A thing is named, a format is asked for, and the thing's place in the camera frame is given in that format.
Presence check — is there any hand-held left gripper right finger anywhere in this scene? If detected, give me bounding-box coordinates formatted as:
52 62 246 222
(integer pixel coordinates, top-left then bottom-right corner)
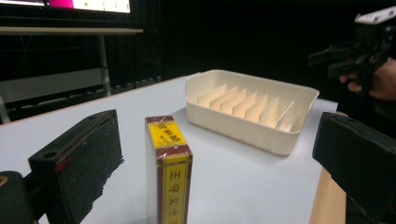
312 112 396 224

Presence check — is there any cream plastic slotted tray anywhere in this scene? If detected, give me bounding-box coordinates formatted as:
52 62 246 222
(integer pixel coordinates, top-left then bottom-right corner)
185 68 320 157

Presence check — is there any monitor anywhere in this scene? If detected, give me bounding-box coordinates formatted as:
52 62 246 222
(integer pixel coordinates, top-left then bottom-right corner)
0 0 132 14

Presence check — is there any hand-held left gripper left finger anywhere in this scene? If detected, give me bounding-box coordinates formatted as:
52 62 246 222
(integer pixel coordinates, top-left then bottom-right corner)
27 108 125 224

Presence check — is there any yellow and brown box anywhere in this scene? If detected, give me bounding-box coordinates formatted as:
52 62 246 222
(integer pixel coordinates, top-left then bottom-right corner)
145 115 193 224

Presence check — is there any grey metal-legged table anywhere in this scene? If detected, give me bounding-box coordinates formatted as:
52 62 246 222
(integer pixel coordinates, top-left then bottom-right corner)
0 26 144 124

